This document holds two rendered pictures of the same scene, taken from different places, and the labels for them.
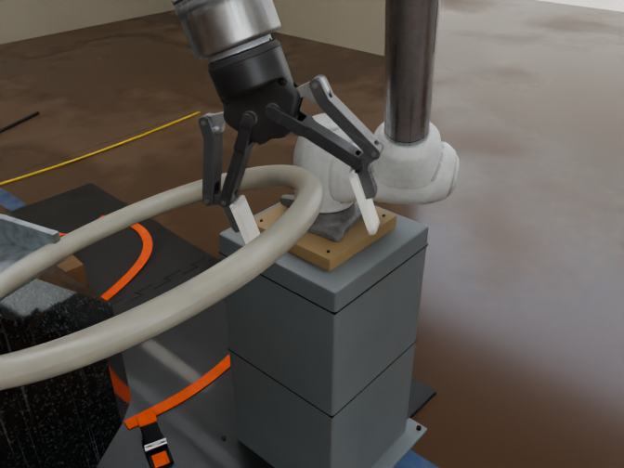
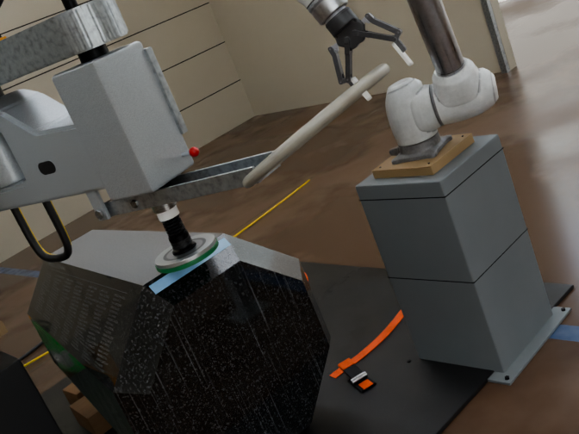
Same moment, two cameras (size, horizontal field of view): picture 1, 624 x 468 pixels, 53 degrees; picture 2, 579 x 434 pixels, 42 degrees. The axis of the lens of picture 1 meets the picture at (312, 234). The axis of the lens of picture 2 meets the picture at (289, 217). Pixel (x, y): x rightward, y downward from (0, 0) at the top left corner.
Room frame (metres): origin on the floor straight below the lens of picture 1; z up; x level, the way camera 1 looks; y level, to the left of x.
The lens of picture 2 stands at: (-1.33, 0.00, 1.65)
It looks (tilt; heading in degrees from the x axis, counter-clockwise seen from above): 18 degrees down; 11
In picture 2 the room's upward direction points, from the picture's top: 22 degrees counter-clockwise
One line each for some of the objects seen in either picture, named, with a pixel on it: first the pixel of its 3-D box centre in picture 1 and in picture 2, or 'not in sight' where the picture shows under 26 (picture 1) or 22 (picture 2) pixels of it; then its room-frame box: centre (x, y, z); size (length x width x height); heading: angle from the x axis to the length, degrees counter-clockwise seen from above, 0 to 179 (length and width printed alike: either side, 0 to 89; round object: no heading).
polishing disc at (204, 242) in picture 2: not in sight; (185, 251); (0.93, 0.80, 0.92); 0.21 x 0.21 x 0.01
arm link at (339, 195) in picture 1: (329, 160); (410, 108); (1.40, -0.04, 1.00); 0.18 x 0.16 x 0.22; 77
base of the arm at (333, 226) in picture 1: (318, 206); (415, 145); (1.41, -0.02, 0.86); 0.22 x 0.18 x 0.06; 59
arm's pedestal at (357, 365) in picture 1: (323, 344); (457, 252); (1.41, -0.03, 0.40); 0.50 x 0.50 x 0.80; 49
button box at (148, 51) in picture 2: not in sight; (158, 93); (1.00, 0.68, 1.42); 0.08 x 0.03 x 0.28; 62
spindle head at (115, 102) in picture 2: not in sight; (110, 131); (0.97, 0.87, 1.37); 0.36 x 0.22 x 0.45; 62
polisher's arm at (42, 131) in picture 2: not in sight; (56, 151); (1.13, 1.14, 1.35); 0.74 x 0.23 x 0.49; 62
